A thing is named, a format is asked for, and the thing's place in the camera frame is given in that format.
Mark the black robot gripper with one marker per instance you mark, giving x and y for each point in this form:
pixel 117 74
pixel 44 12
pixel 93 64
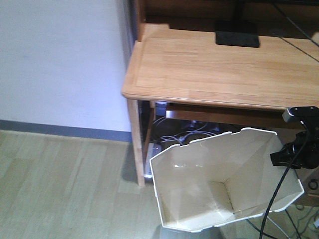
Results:
pixel 303 152

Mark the wooden desk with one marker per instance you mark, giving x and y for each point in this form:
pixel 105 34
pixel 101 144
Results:
pixel 175 59

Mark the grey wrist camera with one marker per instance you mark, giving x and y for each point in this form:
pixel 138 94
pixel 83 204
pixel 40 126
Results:
pixel 300 113

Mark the white power strip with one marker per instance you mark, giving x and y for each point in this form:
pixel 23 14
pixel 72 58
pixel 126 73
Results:
pixel 152 151

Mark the black monitor stand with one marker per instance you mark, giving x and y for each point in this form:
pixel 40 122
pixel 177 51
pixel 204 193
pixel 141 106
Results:
pixel 236 31

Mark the white plastic trash bin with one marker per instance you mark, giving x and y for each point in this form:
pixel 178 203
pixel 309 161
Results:
pixel 222 179

